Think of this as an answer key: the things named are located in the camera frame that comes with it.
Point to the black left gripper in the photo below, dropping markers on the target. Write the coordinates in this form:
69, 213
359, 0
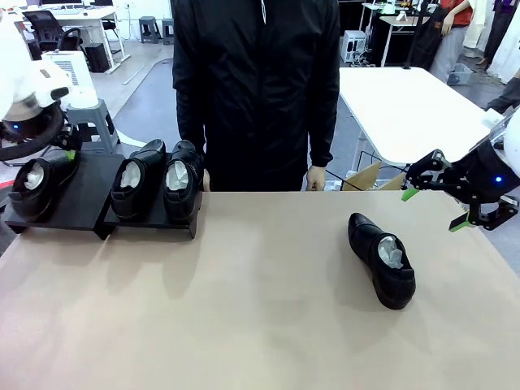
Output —
24, 128

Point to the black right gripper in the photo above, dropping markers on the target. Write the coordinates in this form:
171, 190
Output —
483, 178

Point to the black buckle loafer shoe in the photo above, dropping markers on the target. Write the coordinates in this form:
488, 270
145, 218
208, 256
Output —
396, 288
36, 203

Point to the black plain leather shoe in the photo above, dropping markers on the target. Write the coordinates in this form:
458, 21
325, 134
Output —
180, 205
130, 203

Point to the person's left forearm black sleeve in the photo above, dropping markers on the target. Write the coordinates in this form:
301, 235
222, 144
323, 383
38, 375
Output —
324, 134

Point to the person's right forearm black sleeve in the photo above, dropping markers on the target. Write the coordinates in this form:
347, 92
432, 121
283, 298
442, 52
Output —
190, 130

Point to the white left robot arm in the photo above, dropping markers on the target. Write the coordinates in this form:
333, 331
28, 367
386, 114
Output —
24, 73

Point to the black metal stand shelf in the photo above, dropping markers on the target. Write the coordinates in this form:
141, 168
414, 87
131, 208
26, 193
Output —
81, 195
154, 224

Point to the person's right hand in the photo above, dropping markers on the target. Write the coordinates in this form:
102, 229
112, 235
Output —
206, 180

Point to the person's left hand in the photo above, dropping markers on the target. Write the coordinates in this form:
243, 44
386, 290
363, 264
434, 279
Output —
315, 178

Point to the grey plastic stool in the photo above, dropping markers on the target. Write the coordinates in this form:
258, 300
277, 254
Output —
149, 28
167, 30
87, 118

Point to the white paper shoe stuffing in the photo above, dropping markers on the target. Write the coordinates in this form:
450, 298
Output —
34, 179
390, 254
178, 176
130, 176

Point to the white air purifier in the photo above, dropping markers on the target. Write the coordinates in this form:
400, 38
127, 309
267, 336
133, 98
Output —
81, 81

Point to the black computer tower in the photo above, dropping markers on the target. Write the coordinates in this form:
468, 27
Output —
97, 57

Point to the brown cardboard box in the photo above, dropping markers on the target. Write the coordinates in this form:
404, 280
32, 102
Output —
365, 176

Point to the large white table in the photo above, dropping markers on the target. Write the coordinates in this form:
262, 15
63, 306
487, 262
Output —
406, 113

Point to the seated person dark trousers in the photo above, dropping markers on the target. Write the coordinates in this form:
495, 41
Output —
503, 97

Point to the black office chair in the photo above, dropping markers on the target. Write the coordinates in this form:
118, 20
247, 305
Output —
44, 28

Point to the grey plastic bin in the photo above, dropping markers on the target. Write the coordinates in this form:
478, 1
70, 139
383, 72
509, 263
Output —
461, 75

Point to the white office desk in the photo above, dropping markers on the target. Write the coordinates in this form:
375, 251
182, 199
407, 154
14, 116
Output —
73, 15

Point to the white hanging garment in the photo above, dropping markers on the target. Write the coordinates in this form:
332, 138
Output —
510, 57

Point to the person in red top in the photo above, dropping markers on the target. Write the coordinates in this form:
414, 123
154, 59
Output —
451, 44

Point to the white topped work desk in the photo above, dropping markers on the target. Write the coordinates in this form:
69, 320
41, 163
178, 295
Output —
406, 20

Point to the white computer case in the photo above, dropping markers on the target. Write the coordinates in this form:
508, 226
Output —
354, 44

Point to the person torso black jacket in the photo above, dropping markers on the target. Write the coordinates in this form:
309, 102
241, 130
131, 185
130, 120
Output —
252, 101

